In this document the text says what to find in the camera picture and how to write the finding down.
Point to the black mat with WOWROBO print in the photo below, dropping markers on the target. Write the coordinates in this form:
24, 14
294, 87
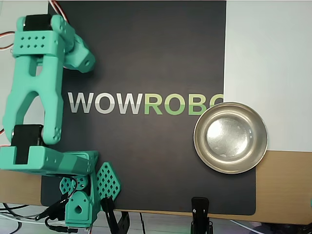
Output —
146, 48

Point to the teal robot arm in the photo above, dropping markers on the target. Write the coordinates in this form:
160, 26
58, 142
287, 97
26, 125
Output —
48, 73

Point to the black table clamp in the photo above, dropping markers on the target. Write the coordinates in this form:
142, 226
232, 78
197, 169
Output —
109, 214
52, 208

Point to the teal robot base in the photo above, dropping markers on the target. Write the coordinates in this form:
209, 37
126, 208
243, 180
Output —
107, 180

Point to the metal bowl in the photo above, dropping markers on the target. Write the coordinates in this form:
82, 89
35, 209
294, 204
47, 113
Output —
230, 137

